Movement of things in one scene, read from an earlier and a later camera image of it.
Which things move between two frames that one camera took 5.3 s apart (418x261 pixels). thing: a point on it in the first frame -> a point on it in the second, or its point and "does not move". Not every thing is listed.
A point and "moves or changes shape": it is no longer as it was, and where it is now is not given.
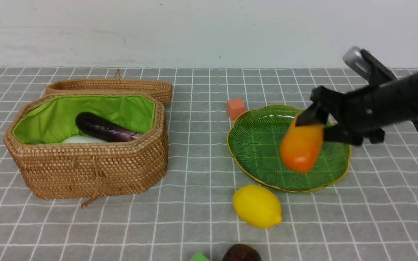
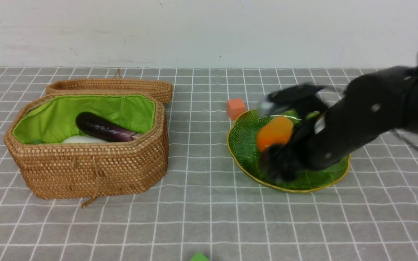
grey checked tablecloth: [387, 207] does not move
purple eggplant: [95, 127] does not move
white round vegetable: [82, 139] does not move
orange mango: [300, 145] moves or changes shape
